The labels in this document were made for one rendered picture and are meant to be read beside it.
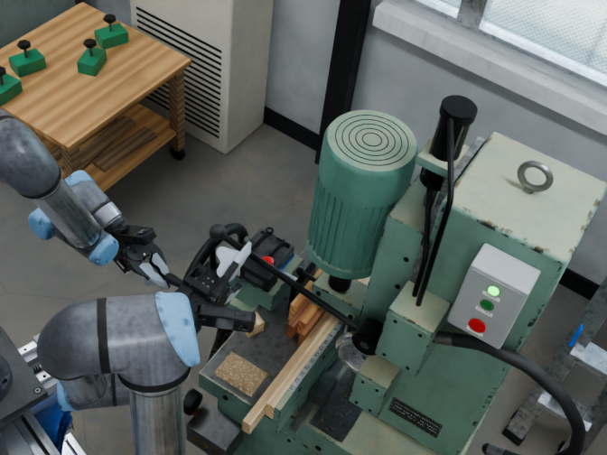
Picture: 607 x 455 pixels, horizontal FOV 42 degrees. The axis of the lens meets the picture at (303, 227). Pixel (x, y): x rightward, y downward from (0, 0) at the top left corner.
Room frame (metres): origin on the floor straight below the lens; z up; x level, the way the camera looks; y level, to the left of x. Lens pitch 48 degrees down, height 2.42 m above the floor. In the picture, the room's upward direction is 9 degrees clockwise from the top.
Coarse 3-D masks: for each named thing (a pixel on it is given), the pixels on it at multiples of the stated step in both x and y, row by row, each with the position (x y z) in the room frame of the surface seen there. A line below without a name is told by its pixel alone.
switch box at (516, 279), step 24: (480, 264) 0.82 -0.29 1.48; (504, 264) 0.83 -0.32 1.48; (480, 288) 0.80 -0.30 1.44; (504, 288) 0.79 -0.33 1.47; (528, 288) 0.79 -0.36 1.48; (456, 312) 0.81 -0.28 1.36; (480, 312) 0.80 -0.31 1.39; (504, 312) 0.78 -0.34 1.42; (480, 336) 0.79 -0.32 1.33; (504, 336) 0.78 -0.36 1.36
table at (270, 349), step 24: (264, 312) 1.07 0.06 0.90; (288, 312) 1.08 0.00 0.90; (240, 336) 1.00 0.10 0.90; (264, 336) 1.01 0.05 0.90; (216, 360) 0.93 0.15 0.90; (264, 360) 0.94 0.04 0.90; (216, 384) 0.87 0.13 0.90; (264, 384) 0.89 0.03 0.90; (312, 384) 0.93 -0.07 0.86; (240, 408) 0.84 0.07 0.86
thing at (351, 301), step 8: (320, 280) 1.09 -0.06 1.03; (328, 280) 1.09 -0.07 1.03; (352, 280) 1.10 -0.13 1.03; (312, 288) 1.08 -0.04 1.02; (320, 288) 1.07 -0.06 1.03; (328, 288) 1.07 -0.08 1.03; (352, 288) 1.08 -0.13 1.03; (360, 288) 1.08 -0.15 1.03; (320, 296) 1.07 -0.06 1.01; (328, 296) 1.06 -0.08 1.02; (336, 296) 1.05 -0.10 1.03; (344, 296) 1.05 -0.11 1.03; (352, 296) 1.06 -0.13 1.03; (360, 296) 1.06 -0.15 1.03; (336, 304) 1.05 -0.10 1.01; (344, 304) 1.04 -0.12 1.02; (352, 304) 1.04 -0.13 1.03; (360, 304) 1.04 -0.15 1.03; (344, 312) 1.04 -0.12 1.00; (352, 312) 1.03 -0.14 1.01
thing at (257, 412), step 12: (324, 324) 1.04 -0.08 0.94; (312, 336) 1.00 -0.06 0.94; (300, 348) 0.96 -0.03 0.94; (288, 360) 0.93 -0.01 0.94; (288, 372) 0.90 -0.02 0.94; (276, 384) 0.87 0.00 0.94; (264, 396) 0.83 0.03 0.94; (252, 408) 0.80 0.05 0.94; (264, 408) 0.81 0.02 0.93; (252, 420) 0.78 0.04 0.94
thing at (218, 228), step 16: (224, 240) 1.05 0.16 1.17; (256, 256) 1.02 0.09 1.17; (272, 272) 0.99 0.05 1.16; (304, 288) 0.97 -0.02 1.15; (320, 304) 0.94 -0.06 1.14; (352, 320) 0.92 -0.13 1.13; (368, 320) 0.92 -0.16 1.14; (352, 336) 0.89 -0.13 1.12; (368, 336) 0.88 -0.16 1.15; (368, 352) 0.87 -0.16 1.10
